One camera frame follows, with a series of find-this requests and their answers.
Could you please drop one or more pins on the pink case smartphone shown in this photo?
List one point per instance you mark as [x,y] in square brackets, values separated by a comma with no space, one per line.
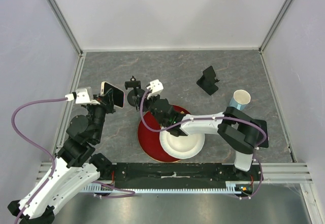
[118,94]

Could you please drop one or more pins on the white paper plate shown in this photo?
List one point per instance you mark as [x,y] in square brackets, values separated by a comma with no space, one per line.
[182,147]

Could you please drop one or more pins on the black clamp phone stand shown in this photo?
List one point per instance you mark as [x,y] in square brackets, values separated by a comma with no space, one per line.
[135,86]

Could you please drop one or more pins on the black folding phone stand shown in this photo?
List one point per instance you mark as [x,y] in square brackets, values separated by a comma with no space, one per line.
[208,80]

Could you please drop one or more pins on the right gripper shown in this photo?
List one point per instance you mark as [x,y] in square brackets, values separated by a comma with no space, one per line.
[146,101]

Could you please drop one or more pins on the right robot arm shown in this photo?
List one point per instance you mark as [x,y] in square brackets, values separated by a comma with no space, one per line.
[182,135]

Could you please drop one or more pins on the grey slotted cable duct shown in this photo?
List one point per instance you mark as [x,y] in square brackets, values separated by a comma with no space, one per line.
[229,188]

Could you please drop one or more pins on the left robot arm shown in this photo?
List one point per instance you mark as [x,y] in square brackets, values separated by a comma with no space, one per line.
[75,165]

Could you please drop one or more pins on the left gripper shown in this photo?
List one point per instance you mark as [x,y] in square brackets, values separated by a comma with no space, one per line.
[107,102]

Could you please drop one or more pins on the right aluminium frame post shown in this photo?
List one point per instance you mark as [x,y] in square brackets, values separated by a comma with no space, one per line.
[275,24]

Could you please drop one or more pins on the aluminium frame post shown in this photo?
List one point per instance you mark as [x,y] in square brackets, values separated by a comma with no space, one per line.
[275,24]
[65,26]

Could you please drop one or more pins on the red round plate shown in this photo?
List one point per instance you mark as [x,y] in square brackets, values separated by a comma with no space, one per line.
[150,142]

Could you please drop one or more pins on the left aluminium frame post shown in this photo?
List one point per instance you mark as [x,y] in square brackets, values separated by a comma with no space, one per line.
[65,26]

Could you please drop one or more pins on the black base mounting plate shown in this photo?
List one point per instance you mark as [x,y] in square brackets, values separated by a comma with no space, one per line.
[177,175]

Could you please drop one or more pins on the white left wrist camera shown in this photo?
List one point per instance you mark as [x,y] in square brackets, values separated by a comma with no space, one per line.
[82,96]

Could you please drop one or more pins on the blue white paper cup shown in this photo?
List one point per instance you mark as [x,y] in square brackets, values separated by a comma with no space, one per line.
[240,99]

